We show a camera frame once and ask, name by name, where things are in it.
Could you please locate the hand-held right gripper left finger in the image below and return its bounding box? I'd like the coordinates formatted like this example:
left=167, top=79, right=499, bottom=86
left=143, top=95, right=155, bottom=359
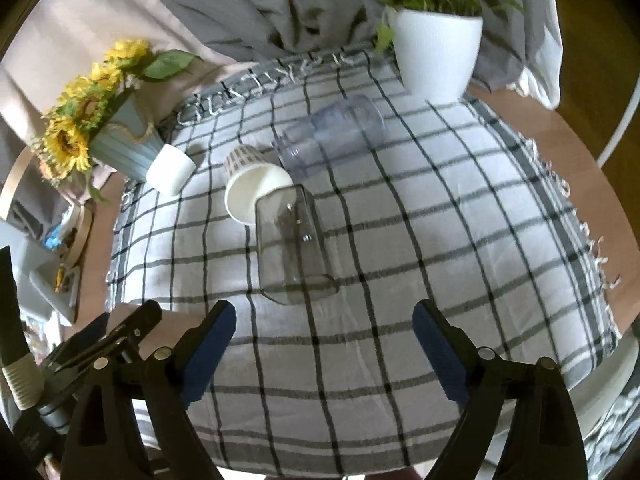
left=60, top=300, right=237, bottom=480

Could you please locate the blue ribbed vase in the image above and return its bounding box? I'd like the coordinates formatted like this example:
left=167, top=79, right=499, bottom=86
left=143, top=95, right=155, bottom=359
left=88, top=95, right=165, bottom=182

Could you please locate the white plant pot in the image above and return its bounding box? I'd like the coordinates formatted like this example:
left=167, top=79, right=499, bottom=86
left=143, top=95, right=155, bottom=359
left=384, top=6, right=484, bottom=102

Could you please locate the clear glass cup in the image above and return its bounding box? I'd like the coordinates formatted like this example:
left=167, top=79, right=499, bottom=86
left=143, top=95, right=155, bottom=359
left=254, top=183, right=341, bottom=306

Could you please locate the clear plastic cup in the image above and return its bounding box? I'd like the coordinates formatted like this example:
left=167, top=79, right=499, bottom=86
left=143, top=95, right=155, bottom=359
left=273, top=94, right=390, bottom=180

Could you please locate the grey curtain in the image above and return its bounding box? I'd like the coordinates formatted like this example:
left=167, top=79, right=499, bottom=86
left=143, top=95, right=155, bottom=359
left=117, top=0, right=567, bottom=111

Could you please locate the wooden hoop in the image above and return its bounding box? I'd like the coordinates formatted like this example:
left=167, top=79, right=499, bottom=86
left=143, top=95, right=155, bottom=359
left=0, top=152, right=37, bottom=221

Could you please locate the yellow sunflower bouquet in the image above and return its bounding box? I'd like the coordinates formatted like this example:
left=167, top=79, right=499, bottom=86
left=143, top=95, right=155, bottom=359
left=31, top=38, right=201, bottom=203

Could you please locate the small white cup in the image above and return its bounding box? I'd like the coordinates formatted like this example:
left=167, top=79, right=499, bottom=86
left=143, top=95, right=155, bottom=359
left=145, top=143, right=196, bottom=197

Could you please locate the grey checked tablecloth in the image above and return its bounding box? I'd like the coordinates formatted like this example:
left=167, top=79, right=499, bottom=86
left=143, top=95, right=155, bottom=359
left=102, top=49, right=624, bottom=476

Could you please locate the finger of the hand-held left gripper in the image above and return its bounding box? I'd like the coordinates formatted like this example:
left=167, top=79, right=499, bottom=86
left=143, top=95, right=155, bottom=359
left=47, top=300, right=164, bottom=378

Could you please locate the patterned white paper cup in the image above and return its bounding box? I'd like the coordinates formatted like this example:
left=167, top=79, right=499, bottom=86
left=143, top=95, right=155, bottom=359
left=224, top=144, right=294, bottom=225

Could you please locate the white box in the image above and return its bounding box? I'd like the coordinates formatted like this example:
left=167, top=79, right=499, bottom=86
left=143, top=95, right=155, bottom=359
left=27, top=255, right=81, bottom=326

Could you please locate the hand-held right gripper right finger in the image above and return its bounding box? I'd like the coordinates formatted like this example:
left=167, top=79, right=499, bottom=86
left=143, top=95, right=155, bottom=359
left=412, top=298, right=589, bottom=480

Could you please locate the beige curtain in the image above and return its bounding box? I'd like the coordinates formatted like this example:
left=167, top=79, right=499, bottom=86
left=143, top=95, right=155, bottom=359
left=0, top=0, right=253, bottom=191

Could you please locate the round wooden tray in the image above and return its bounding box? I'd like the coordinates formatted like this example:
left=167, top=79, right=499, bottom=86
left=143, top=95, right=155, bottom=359
left=56, top=205, right=96, bottom=281

